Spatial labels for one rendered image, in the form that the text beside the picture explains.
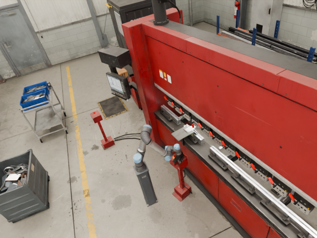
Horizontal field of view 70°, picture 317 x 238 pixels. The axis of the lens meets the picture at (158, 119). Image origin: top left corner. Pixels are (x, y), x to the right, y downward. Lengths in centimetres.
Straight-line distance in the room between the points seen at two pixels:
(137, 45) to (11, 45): 684
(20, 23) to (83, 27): 203
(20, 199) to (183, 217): 240
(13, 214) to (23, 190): 51
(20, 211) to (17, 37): 654
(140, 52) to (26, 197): 271
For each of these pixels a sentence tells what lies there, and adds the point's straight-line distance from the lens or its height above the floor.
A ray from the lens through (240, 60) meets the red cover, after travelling 191.
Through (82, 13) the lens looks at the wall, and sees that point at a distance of 927.
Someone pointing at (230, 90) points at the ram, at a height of 198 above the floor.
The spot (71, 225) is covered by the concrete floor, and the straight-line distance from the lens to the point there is 398.
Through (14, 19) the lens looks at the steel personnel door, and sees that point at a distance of 936.
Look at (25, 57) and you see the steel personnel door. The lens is 967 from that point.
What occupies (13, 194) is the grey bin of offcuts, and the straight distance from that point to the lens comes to 400.
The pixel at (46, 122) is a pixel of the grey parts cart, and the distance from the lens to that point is 568.
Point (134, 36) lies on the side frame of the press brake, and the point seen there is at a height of 217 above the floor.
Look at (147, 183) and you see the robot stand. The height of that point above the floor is 52.
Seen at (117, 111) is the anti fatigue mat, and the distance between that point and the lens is 561.
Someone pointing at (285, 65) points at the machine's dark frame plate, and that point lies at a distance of 184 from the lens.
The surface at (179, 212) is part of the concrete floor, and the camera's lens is 357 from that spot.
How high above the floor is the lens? 312
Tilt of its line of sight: 38 degrees down
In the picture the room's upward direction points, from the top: 12 degrees counter-clockwise
